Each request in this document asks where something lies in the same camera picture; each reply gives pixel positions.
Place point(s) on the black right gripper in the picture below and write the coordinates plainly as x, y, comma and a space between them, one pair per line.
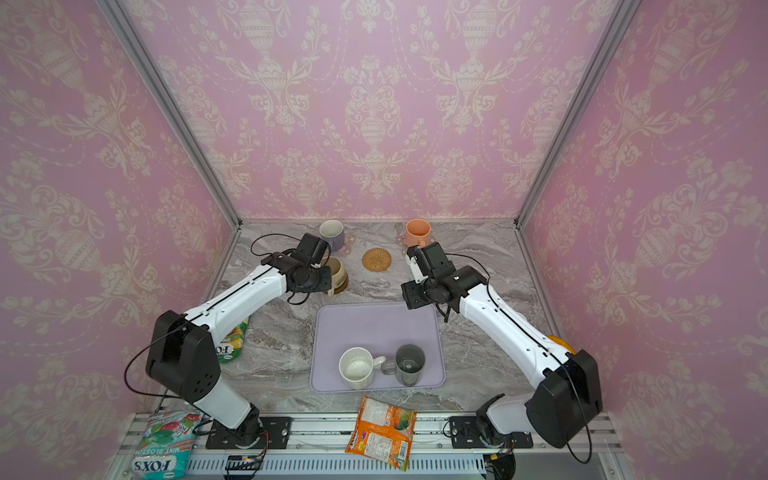
411, 293

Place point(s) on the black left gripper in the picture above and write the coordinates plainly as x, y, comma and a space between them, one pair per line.
326, 285

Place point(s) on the cream yellow mug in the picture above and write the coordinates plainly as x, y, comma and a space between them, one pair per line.
338, 271

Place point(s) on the brown round wooden coaster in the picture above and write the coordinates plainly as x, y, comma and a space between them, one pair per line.
340, 289

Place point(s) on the lavender mug white inside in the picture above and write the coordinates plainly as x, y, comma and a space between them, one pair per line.
333, 233

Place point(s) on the peach pink mug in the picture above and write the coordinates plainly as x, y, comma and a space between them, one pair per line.
418, 233

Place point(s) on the woven rattan round coaster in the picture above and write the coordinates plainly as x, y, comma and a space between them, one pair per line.
377, 260

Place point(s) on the grey green mug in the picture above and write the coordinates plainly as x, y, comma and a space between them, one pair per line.
407, 365

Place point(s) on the pink flower silicone coaster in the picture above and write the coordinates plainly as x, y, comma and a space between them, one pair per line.
348, 245

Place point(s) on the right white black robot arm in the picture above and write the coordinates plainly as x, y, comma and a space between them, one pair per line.
567, 393

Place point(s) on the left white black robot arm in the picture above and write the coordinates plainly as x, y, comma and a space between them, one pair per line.
183, 358

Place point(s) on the lavender plastic tray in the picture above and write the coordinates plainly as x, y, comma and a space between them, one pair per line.
381, 328

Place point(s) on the green Fox's candy bag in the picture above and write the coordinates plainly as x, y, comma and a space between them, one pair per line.
230, 348

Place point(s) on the bottle with orange lid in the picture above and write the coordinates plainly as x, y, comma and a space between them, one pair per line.
562, 343

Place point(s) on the orange snack packet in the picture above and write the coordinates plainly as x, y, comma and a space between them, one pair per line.
383, 432

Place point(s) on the mint Fox's candy bag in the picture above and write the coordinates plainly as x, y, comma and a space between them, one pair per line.
166, 444

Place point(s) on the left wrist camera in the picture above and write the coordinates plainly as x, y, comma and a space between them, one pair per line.
309, 253

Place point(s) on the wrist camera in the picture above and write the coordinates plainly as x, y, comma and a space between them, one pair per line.
309, 253
429, 263

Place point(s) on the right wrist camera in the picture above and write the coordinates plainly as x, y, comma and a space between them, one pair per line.
429, 263

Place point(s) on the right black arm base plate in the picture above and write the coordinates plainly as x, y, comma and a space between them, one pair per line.
471, 432

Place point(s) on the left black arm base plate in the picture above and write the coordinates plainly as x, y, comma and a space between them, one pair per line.
271, 433

